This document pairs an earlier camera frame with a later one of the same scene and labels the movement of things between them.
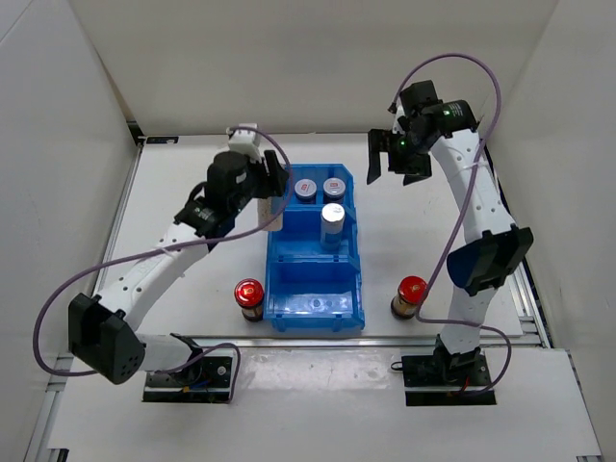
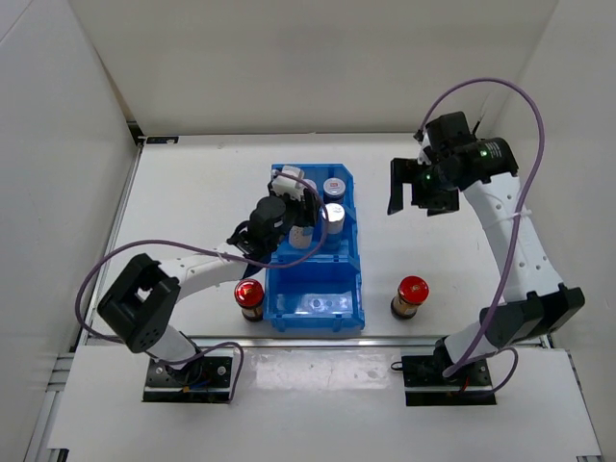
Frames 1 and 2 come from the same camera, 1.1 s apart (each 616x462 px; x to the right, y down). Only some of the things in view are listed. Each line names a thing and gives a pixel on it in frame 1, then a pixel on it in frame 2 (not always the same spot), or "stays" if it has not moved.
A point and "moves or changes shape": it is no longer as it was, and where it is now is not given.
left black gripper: [277, 174] to [308, 217]
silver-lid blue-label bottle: [268, 208] moves or changes shape
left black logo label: [161, 140] stays
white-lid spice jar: [334, 190] stays
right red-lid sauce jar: [412, 292] stays
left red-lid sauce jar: [248, 295] stays
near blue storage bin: [310, 286] stays
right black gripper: [380, 141] to [407, 171]
